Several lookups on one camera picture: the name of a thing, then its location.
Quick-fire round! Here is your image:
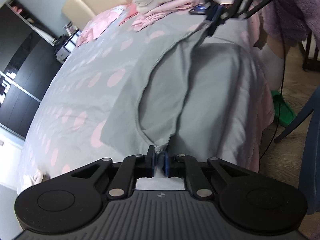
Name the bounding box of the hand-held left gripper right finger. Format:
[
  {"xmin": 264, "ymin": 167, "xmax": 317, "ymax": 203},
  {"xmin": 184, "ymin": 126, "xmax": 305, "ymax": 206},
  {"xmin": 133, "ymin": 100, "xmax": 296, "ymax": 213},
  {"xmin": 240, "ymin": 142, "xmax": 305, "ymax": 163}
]
[{"xmin": 164, "ymin": 146, "xmax": 250, "ymax": 198}]

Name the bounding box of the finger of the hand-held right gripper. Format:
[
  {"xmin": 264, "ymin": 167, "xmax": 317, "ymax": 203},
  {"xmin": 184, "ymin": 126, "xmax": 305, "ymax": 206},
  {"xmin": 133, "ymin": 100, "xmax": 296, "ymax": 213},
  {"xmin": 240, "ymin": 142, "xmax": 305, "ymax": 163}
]
[
  {"xmin": 220, "ymin": 0, "xmax": 278, "ymax": 22},
  {"xmin": 197, "ymin": 0, "xmax": 224, "ymax": 38}
]

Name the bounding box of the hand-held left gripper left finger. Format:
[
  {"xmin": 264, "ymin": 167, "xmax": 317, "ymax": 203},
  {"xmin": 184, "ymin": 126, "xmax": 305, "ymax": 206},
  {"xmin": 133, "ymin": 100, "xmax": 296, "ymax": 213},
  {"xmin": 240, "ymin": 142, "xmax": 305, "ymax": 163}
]
[{"xmin": 71, "ymin": 145, "xmax": 157, "ymax": 198}]

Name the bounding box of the grey garment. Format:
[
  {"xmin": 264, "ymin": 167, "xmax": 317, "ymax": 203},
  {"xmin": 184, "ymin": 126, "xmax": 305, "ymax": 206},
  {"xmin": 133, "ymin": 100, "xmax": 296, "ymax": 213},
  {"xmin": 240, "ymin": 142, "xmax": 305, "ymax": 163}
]
[{"xmin": 100, "ymin": 11, "xmax": 253, "ymax": 165}]

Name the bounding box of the black smartphone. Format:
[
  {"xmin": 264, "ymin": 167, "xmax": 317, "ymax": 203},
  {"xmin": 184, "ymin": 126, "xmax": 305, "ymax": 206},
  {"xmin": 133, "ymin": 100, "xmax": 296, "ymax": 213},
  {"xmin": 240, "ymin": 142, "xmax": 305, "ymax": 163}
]
[{"xmin": 189, "ymin": 2, "xmax": 234, "ymax": 15}]

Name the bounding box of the folded pink garment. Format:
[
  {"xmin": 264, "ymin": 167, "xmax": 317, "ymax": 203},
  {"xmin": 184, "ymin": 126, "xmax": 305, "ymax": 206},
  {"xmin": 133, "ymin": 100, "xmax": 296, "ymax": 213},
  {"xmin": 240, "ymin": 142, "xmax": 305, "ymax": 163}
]
[{"xmin": 130, "ymin": 0, "xmax": 209, "ymax": 32}]

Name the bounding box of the person's leg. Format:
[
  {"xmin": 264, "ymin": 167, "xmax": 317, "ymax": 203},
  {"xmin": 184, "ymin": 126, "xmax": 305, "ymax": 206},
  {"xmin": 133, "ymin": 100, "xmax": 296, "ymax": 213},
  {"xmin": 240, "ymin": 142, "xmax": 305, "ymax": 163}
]
[{"xmin": 252, "ymin": 32, "xmax": 287, "ymax": 58}]

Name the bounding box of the white sock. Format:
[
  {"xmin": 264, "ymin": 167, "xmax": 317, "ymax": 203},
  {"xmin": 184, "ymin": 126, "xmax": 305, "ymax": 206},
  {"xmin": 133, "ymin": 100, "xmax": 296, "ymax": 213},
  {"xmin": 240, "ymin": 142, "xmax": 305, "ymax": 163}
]
[{"xmin": 260, "ymin": 44, "xmax": 285, "ymax": 90}]

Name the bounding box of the polka-dot bed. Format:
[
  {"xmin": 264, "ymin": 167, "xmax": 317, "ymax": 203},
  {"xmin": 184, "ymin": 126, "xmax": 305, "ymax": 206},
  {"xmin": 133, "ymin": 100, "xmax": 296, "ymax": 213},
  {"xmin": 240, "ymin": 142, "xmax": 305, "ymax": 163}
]
[{"xmin": 16, "ymin": 2, "xmax": 275, "ymax": 195}]

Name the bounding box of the light pink pillow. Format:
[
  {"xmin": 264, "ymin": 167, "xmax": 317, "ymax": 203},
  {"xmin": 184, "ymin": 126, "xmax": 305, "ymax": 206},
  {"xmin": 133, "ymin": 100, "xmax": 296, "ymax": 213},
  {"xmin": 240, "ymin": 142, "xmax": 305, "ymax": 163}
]
[{"xmin": 76, "ymin": 4, "xmax": 132, "ymax": 47}]

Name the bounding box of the green slipper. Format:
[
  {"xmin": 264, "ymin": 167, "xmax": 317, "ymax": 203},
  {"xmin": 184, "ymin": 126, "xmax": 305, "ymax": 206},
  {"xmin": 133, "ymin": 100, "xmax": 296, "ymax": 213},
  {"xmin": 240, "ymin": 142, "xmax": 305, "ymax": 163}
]
[{"xmin": 271, "ymin": 89, "xmax": 297, "ymax": 128}]

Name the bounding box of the cream padded headboard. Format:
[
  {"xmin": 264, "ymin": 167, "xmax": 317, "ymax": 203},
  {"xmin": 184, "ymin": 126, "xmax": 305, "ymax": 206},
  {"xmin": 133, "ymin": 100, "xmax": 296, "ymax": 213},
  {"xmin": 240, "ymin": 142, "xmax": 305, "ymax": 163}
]
[{"xmin": 61, "ymin": 0, "xmax": 142, "ymax": 30}]

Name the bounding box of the white nightstand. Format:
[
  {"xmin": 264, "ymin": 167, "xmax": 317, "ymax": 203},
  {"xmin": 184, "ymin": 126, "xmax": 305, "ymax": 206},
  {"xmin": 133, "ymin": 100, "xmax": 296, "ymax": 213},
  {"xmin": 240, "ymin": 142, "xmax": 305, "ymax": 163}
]
[{"xmin": 54, "ymin": 29, "xmax": 83, "ymax": 64}]

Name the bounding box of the blue chair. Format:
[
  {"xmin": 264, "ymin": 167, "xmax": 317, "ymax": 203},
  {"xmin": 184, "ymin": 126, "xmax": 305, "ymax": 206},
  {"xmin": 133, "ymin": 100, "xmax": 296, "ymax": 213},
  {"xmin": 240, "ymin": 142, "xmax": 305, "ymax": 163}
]
[{"xmin": 274, "ymin": 85, "xmax": 320, "ymax": 215}]

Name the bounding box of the black bag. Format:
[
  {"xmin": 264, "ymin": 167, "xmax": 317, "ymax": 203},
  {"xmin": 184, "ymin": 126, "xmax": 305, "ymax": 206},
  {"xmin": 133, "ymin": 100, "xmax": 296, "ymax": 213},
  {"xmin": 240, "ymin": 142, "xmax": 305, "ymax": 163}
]
[{"xmin": 55, "ymin": 35, "xmax": 68, "ymax": 48}]

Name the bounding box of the black sliding wardrobe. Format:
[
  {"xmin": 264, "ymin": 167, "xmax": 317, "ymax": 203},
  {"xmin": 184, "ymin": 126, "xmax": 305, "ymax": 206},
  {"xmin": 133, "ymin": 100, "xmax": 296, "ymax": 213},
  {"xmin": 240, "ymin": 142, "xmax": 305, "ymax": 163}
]
[{"xmin": 0, "ymin": 0, "xmax": 64, "ymax": 140}]

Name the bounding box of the black cable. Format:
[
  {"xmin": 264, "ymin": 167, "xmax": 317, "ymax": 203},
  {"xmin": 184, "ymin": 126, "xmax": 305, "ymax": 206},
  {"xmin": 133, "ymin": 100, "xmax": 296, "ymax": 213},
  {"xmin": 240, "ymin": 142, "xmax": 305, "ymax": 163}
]
[{"xmin": 257, "ymin": 2, "xmax": 288, "ymax": 160}]

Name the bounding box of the black furniture frame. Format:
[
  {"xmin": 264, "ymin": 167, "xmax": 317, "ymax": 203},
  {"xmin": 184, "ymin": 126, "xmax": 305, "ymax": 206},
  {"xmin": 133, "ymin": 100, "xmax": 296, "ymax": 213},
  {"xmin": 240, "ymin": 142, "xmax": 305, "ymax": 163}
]
[{"xmin": 300, "ymin": 26, "xmax": 320, "ymax": 73}]

